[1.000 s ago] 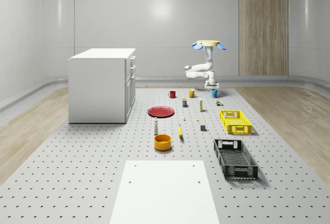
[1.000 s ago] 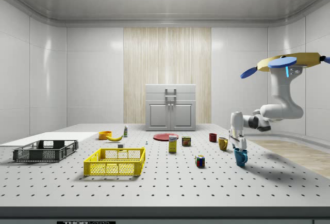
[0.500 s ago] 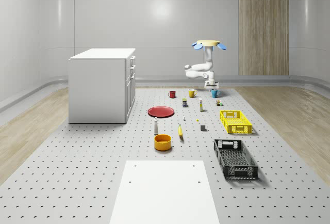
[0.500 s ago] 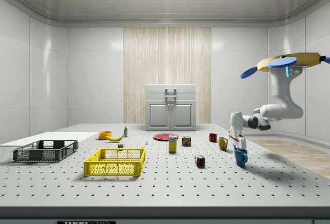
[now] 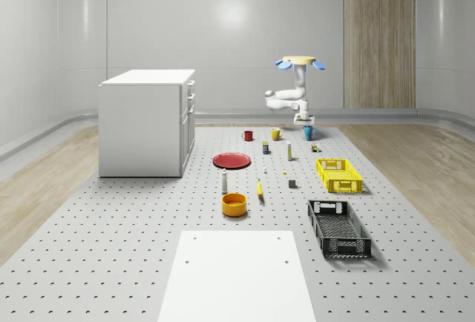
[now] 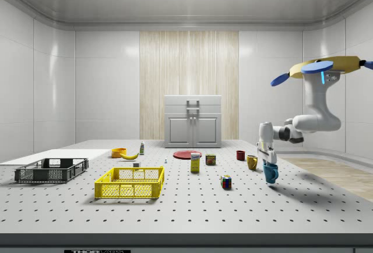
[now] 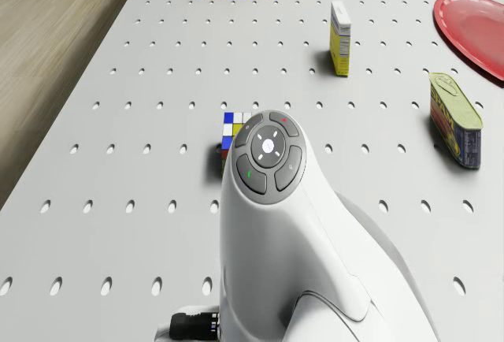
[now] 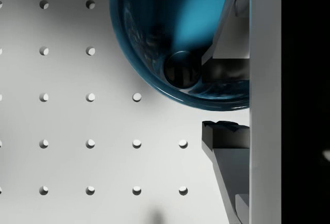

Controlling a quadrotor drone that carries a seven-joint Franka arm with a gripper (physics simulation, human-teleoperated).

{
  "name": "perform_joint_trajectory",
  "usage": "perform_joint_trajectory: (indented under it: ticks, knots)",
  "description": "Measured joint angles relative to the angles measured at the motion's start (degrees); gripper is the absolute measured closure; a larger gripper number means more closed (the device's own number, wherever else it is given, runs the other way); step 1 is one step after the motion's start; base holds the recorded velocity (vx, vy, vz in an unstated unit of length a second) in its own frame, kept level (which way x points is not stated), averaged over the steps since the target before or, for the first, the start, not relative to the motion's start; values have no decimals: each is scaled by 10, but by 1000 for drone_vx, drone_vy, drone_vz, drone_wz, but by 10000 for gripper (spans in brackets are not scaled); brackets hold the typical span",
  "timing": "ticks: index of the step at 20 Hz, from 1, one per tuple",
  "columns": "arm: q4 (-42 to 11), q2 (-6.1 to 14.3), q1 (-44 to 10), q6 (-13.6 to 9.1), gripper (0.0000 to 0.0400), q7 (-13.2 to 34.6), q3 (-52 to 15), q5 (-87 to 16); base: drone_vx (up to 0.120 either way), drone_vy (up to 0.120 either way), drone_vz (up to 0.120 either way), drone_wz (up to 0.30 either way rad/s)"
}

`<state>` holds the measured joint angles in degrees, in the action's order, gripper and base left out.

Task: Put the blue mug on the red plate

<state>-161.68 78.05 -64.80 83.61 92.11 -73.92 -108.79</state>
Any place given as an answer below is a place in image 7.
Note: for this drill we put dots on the flat-sided can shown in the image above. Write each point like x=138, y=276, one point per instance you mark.
x=456, y=121

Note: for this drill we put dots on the puzzle cube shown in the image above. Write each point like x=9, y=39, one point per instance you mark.
x=232, y=129

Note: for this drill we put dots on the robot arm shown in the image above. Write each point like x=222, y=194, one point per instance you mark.
x=283, y=247

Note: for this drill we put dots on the red plate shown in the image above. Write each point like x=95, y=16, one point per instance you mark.
x=472, y=27

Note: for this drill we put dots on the yellow and white box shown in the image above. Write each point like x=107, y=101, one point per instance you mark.
x=340, y=42

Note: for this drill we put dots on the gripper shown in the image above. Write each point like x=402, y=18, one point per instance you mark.
x=193, y=322

